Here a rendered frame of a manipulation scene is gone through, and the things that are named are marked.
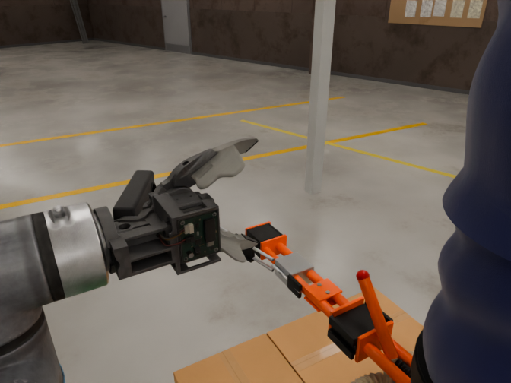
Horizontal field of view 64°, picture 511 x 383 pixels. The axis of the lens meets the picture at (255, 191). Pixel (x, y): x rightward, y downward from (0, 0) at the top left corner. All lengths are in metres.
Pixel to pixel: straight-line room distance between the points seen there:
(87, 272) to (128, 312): 2.37
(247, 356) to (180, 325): 0.99
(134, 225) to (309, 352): 1.35
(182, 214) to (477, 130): 0.30
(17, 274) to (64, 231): 0.05
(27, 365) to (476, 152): 0.47
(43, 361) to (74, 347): 2.19
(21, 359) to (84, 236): 0.13
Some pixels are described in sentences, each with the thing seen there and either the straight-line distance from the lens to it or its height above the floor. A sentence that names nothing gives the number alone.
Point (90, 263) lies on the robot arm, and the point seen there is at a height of 1.58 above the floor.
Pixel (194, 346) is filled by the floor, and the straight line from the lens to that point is 2.51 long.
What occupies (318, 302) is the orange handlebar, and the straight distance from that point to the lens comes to 0.87.
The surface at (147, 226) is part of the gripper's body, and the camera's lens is 0.44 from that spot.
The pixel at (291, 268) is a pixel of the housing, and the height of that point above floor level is 1.26.
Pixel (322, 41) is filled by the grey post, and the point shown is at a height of 1.42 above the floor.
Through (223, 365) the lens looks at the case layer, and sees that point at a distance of 1.68.
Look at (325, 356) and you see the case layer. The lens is 1.73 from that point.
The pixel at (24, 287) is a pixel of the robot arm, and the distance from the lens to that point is 0.43.
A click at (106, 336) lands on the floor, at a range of 2.68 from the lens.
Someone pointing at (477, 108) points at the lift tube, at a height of 1.72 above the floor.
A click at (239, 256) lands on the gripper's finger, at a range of 0.52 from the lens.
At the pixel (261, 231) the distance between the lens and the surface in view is 1.05.
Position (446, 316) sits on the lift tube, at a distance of 0.55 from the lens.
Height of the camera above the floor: 1.82
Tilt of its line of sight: 26 degrees down
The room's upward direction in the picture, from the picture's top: straight up
